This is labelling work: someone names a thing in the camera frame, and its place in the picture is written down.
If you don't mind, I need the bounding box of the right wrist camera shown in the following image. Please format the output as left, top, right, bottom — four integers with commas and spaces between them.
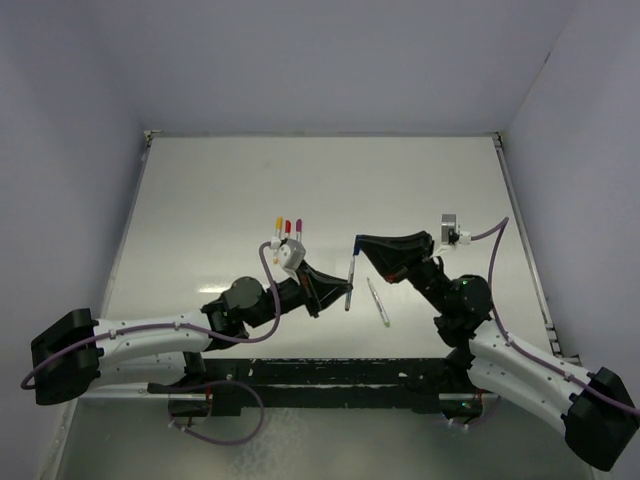
440, 214, 472, 248

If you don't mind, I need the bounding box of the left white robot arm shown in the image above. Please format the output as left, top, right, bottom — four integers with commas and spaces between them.
20, 262, 352, 406

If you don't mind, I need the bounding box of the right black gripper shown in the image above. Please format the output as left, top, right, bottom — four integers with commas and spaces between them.
356, 230, 450, 314

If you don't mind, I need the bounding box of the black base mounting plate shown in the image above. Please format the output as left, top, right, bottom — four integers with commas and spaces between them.
147, 357, 506, 416

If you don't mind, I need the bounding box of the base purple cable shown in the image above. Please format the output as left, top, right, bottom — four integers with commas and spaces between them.
447, 389, 506, 432
167, 375, 266, 445

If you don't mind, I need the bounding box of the blue pen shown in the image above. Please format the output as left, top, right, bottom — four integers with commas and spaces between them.
344, 249, 359, 312

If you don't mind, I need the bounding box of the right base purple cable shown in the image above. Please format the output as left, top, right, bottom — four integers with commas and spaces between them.
447, 389, 506, 432

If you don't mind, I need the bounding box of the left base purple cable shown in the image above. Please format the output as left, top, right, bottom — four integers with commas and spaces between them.
167, 375, 266, 445

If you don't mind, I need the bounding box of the aluminium extrusion rail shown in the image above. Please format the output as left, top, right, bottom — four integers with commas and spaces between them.
559, 355, 582, 366

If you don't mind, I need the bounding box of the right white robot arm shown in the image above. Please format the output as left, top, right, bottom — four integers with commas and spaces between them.
354, 231, 639, 472

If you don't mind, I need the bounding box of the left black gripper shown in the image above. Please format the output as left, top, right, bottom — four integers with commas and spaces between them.
247, 259, 351, 328

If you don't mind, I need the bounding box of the green pen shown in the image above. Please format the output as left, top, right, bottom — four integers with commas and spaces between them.
367, 278, 391, 328

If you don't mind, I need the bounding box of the yellow pen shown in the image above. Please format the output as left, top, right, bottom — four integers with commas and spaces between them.
271, 226, 283, 264

